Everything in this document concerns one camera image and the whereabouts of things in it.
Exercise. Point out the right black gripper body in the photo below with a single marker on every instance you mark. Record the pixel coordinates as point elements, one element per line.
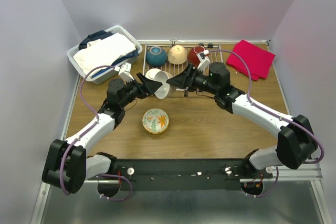
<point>198,80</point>

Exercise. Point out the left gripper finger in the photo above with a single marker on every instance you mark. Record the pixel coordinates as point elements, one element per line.
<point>141,77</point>
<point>151,86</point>

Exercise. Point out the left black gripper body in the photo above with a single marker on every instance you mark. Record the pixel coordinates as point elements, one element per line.
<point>133,90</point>

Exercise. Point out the beige stoneware bowl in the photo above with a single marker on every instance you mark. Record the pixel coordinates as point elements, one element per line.
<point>161,76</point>

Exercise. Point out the glossy red bowl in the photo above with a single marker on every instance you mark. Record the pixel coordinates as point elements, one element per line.
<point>192,55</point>

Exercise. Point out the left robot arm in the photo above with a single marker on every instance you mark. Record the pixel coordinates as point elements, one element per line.
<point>76,147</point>

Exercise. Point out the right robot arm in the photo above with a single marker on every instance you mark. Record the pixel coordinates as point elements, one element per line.
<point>295,142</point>

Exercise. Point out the plain teal bowl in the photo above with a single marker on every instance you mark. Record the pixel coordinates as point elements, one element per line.
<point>156,56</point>

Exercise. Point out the cream bowl with drawing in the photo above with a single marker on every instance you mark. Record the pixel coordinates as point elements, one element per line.
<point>177,55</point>

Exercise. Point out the white plastic laundry basket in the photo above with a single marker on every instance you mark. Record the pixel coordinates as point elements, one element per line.
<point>105,74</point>

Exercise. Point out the white folded cloth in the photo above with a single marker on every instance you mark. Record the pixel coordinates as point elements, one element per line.
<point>103,52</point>

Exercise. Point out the dark blue folded cloth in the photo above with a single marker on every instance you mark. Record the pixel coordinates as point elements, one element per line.
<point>102,34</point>

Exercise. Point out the red folded cloth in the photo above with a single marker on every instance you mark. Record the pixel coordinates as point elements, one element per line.
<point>257,60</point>

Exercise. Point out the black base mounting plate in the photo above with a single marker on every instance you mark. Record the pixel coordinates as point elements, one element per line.
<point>110,186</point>

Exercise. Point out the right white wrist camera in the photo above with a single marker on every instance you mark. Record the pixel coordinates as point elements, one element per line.
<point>204,60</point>

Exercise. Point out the metal wire dish rack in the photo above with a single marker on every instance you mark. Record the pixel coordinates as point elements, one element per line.
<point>167,44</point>

